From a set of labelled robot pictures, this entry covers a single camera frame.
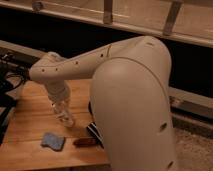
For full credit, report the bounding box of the metal rail frame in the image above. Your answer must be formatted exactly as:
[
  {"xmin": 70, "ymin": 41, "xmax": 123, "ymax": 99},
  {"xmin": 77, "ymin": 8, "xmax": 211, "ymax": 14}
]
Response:
[{"xmin": 0, "ymin": 0, "xmax": 213, "ymax": 48}]

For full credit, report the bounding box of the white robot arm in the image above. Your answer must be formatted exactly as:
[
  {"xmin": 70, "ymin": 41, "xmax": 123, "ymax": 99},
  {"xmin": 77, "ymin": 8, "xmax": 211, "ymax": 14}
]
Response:
[{"xmin": 29, "ymin": 36, "xmax": 179, "ymax": 171}]

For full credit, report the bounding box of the small white bottle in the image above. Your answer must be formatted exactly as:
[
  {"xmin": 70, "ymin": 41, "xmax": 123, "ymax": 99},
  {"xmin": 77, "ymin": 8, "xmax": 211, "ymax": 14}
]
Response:
[{"xmin": 57, "ymin": 101, "xmax": 74, "ymax": 128}]

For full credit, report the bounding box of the red brown oblong object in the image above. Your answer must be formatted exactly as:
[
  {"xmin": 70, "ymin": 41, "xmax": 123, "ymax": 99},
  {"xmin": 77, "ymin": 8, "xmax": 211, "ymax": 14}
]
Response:
[{"xmin": 73, "ymin": 137, "xmax": 98, "ymax": 147}]

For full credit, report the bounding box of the black cables and equipment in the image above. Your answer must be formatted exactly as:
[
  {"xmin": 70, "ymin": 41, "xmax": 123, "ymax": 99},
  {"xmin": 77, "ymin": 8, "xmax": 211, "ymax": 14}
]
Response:
[{"xmin": 0, "ymin": 52, "xmax": 28, "ymax": 146}]

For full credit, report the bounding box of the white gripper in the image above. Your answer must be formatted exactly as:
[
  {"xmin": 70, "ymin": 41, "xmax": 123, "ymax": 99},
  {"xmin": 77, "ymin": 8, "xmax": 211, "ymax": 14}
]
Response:
[{"xmin": 45, "ymin": 81, "xmax": 71, "ymax": 116}]

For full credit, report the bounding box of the blue sponge cloth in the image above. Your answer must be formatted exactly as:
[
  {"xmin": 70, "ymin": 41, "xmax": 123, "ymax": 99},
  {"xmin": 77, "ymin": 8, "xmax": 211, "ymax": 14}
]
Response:
[{"xmin": 41, "ymin": 132, "xmax": 65, "ymax": 151}]

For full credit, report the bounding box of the black white striped block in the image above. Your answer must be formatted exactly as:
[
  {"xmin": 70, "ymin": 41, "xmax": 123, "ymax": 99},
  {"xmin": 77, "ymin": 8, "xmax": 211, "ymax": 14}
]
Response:
[{"xmin": 86, "ymin": 122, "xmax": 103, "ymax": 147}]

